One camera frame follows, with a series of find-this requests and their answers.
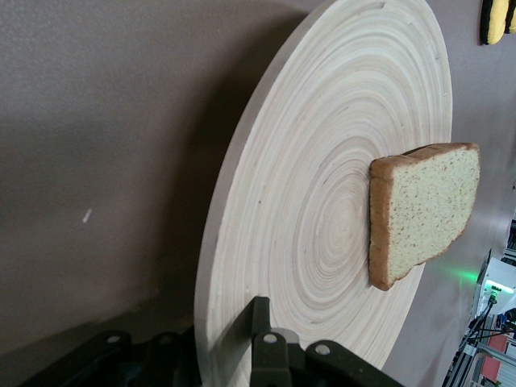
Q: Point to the round wooden plate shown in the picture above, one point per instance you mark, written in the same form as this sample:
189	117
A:
302	181

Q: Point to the brown-crusted bread slice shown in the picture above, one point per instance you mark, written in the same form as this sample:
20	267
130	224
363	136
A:
427	209

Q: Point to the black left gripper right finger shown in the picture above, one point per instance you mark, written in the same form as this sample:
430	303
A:
269	359

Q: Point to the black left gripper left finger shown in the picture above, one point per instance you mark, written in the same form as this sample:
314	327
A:
169	363

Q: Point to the yellow quilted oven mitt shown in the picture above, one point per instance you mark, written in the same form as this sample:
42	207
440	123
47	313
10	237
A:
496	24

